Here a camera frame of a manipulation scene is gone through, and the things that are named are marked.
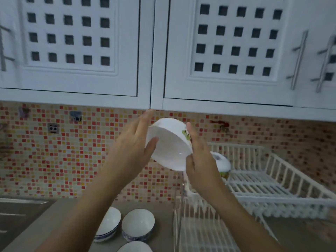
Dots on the white bowl with green print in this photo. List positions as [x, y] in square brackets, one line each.
[170, 144]
[222, 161]

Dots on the person's left middle finger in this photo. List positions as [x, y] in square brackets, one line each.
[133, 128]

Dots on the white bowl with blue pattern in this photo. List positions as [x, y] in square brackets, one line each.
[111, 223]
[137, 224]
[135, 248]

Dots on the red wall tap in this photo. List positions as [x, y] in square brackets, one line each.
[221, 125]

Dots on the person's left thumb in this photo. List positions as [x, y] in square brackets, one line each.
[151, 146]

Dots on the grey adhesive wall hook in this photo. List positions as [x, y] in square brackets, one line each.
[75, 116]

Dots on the dark glass cooktop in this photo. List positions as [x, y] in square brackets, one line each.
[18, 220]

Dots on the person's left forearm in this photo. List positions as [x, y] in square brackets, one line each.
[86, 212]

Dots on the person's right forearm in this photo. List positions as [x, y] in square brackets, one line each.
[236, 223]

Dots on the white lattice cabinet door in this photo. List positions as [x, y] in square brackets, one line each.
[231, 44]
[73, 36]
[322, 18]

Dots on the purple adhesive wall hook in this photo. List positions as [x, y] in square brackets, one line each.
[24, 112]

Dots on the person's right hand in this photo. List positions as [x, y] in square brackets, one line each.
[203, 167]

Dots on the person's left hand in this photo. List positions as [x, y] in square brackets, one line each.
[128, 152]

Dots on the person's right thumb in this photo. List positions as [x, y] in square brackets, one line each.
[190, 165]

